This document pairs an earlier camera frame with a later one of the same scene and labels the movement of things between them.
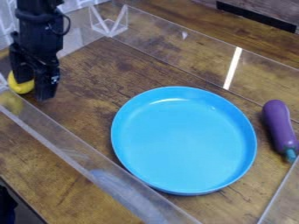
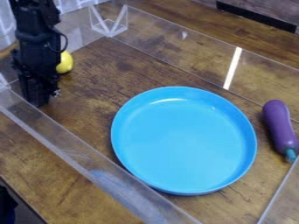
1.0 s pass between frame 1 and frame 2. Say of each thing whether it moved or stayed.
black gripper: stayed
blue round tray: stayed
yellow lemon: moved
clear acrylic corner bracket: stayed
